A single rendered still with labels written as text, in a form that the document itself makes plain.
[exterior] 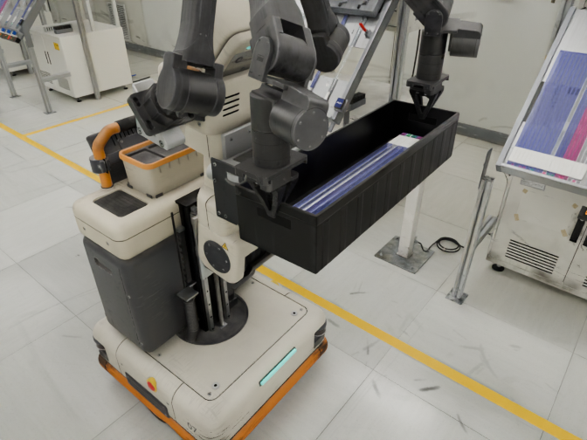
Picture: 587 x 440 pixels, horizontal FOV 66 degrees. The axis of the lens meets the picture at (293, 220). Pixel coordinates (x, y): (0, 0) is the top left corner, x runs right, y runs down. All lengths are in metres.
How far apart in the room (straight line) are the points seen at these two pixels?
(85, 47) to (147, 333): 3.77
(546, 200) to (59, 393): 2.15
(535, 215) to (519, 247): 0.19
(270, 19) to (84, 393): 1.64
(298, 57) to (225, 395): 1.12
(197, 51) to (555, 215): 1.80
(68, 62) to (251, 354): 3.87
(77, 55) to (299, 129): 4.48
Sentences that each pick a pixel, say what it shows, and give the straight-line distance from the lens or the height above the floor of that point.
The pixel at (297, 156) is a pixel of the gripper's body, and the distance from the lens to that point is 0.71.
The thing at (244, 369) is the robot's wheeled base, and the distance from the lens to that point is 1.56.
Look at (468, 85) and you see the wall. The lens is 4.01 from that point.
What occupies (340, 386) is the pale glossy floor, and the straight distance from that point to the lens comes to 1.87.
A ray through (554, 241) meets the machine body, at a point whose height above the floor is 0.30.
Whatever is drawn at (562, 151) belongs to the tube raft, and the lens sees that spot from 1.93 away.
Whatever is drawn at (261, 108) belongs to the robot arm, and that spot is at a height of 1.28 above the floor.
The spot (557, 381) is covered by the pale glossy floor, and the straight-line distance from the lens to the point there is 2.14.
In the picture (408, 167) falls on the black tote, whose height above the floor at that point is 1.09.
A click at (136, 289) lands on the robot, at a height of 0.59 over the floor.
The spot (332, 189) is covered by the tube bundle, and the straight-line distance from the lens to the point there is 0.89.
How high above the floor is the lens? 1.50
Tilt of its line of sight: 33 degrees down
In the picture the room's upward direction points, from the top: straight up
